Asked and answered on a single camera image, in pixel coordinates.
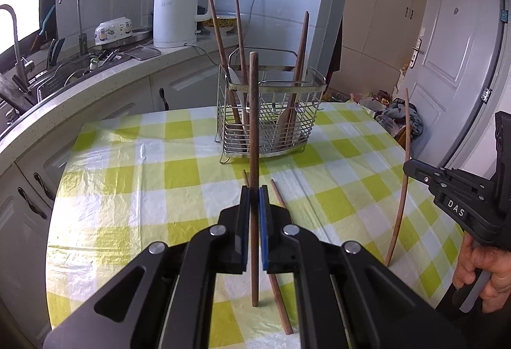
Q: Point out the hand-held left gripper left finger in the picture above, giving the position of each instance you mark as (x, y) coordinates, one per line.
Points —
(244, 221)

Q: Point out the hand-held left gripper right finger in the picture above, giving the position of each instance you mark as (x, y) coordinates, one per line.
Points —
(263, 229)

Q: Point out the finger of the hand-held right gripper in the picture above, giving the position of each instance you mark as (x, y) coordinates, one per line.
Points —
(421, 169)
(435, 185)

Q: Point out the person's right hand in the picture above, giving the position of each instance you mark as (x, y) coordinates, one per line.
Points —
(499, 269)

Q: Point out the pile of clothes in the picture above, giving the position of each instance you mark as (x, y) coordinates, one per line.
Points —
(399, 113)

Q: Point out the yellow checked tablecloth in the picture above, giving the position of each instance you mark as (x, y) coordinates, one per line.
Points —
(159, 181)

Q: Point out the steel utensil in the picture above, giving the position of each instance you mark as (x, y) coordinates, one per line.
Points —
(274, 109)

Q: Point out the white panel door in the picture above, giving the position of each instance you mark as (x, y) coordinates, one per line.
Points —
(439, 33)

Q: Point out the white plastic ladle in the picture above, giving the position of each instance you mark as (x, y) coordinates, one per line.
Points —
(236, 79)

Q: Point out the white kitchen cabinet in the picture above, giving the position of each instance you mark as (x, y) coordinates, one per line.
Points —
(191, 85)

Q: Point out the steel tray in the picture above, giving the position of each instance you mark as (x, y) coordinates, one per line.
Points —
(141, 52)

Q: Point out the yellow patterned bowl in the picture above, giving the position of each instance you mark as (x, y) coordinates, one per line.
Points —
(219, 24)

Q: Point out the speckled kitchen counter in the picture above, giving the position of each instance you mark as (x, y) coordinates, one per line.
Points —
(80, 93)

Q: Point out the small white cup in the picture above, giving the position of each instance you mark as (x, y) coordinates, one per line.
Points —
(94, 64)

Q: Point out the white electric kettle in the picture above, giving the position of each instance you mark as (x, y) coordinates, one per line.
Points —
(173, 9)

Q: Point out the steel kitchen sink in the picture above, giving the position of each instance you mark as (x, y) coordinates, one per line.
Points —
(72, 73)

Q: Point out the white printed bowl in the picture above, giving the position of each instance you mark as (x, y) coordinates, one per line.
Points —
(113, 31)

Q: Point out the thin steel faucet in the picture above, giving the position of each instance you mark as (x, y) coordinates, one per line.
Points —
(82, 43)

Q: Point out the large steel faucet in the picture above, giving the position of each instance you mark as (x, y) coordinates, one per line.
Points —
(16, 45)

